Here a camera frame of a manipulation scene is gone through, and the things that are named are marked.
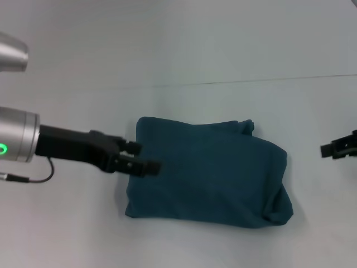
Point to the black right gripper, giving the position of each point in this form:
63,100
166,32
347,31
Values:
352,142

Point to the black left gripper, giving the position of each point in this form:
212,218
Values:
75,148

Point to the blue t-shirt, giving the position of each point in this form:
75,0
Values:
209,173

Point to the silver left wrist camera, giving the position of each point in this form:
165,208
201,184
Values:
12,54

